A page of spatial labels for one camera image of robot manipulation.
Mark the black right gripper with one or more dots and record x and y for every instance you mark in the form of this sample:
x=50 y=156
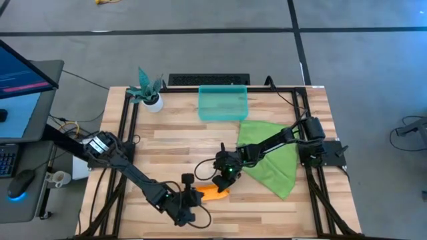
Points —
x=227 y=166

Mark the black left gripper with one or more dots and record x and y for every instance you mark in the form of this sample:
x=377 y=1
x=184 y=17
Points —
x=183 y=210

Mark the orange microfiber towel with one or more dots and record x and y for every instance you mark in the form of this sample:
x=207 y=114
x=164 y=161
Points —
x=210 y=193

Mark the green microfiber towel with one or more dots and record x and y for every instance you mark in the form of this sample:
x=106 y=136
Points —
x=277 y=176

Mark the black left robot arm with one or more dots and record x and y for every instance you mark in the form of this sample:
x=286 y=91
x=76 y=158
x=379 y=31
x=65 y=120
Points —
x=133 y=173

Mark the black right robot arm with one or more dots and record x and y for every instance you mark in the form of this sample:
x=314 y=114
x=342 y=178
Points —
x=277 y=140

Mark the teal translucent plastic basket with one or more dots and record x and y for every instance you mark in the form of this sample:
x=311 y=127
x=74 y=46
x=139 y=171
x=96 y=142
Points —
x=223 y=103

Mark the black keyboard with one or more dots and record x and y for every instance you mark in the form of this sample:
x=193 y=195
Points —
x=6 y=160
x=208 y=79

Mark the white box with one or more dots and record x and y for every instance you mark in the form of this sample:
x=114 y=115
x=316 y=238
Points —
x=80 y=168

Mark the green snake plant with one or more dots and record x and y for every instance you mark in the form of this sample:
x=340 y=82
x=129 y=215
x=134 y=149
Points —
x=146 y=86

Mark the white cup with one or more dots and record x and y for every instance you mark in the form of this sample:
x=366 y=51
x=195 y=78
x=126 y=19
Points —
x=60 y=179

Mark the black mouse with light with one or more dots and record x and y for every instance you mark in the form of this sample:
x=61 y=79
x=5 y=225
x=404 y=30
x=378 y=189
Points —
x=20 y=183

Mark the grey desk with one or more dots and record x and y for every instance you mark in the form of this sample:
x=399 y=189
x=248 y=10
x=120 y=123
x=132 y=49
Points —
x=43 y=110

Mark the grey floor stand leg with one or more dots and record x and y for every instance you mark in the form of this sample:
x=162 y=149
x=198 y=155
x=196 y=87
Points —
x=413 y=127

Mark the laptop monitor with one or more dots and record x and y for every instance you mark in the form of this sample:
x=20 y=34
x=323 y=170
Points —
x=20 y=73

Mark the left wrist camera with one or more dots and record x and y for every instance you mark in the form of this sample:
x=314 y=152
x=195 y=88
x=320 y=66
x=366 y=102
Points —
x=188 y=178

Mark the black aluminium table frame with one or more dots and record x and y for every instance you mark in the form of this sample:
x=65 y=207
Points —
x=180 y=90

